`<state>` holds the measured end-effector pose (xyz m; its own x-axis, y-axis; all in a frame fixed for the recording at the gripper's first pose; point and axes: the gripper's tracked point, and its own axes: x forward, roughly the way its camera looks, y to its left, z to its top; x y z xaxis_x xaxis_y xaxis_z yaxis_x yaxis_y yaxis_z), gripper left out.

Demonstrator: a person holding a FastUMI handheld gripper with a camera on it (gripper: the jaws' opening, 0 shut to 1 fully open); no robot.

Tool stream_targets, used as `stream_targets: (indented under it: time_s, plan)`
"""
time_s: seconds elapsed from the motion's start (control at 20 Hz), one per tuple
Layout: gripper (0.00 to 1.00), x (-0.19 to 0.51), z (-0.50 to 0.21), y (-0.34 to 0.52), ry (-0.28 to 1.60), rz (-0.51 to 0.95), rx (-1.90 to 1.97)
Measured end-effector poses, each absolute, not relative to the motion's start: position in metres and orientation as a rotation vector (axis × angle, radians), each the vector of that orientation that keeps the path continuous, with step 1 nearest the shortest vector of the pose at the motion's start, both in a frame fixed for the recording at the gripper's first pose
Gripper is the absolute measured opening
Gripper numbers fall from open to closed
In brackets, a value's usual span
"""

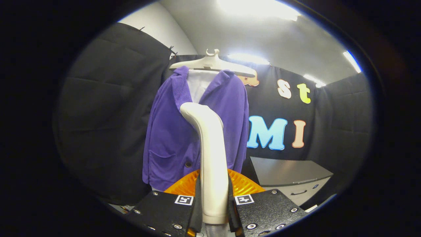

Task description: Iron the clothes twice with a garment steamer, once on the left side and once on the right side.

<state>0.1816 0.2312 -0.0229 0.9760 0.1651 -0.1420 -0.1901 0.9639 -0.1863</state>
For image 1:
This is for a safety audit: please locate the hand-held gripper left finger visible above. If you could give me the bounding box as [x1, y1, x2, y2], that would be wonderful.
[123, 169, 203, 237]

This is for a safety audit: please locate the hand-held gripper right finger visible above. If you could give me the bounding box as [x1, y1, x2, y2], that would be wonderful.
[227, 169, 308, 237]

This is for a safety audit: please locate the purple button jacket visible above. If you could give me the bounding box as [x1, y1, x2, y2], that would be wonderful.
[142, 66, 249, 192]

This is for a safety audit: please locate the white garment steamer head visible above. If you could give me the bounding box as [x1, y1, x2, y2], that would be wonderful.
[180, 102, 230, 225]

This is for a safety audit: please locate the white plastic clothes hanger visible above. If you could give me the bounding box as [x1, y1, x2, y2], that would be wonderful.
[169, 49, 257, 78]

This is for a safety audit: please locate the grey drawer cabinet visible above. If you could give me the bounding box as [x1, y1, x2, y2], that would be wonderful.
[250, 156, 334, 207]

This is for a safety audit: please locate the ceiling light panel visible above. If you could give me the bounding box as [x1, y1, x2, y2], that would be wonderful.
[343, 50, 361, 73]
[303, 74, 326, 88]
[228, 53, 270, 65]

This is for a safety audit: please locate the large square ceiling light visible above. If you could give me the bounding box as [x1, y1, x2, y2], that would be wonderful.
[217, 0, 301, 22]

